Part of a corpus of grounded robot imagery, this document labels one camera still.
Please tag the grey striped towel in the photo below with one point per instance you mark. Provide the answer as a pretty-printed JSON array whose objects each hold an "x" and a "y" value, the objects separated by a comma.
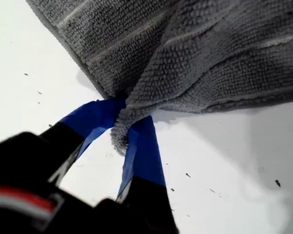
[{"x": 185, "y": 61}]

